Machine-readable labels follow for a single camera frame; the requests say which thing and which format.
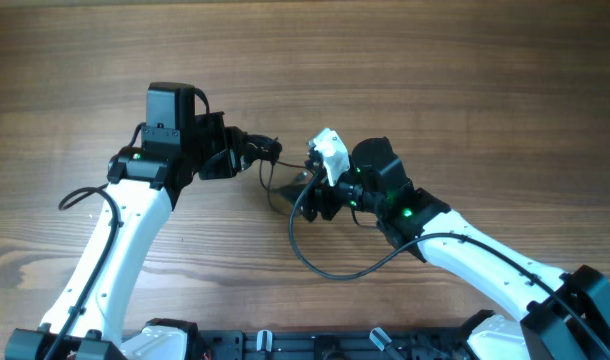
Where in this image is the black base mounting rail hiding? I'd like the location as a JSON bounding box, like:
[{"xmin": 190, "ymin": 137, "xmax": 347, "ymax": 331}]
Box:
[{"xmin": 191, "ymin": 328, "xmax": 474, "ymax": 360}]

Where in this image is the black camera cable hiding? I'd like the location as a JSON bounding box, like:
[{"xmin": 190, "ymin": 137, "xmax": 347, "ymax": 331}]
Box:
[
  {"xmin": 42, "ymin": 87, "xmax": 211, "ymax": 360},
  {"xmin": 288, "ymin": 164, "xmax": 610, "ymax": 360}
]

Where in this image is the black right camera cable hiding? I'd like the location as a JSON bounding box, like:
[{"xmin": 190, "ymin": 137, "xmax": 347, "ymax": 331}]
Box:
[{"xmin": 288, "ymin": 164, "xmax": 610, "ymax": 360}]

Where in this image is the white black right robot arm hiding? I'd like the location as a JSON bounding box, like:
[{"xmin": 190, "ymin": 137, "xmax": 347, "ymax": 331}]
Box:
[{"xmin": 278, "ymin": 137, "xmax": 610, "ymax": 359}]

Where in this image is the black USB cable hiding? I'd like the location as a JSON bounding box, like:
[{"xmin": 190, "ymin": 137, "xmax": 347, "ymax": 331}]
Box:
[{"xmin": 244, "ymin": 134, "xmax": 311, "ymax": 216}]

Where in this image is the black left camera cable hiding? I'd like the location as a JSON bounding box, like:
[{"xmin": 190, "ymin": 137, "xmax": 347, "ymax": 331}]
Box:
[{"xmin": 42, "ymin": 87, "xmax": 211, "ymax": 360}]

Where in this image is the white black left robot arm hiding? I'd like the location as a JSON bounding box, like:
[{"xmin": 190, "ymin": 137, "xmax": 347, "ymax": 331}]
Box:
[{"xmin": 4, "ymin": 82, "xmax": 282, "ymax": 359}]

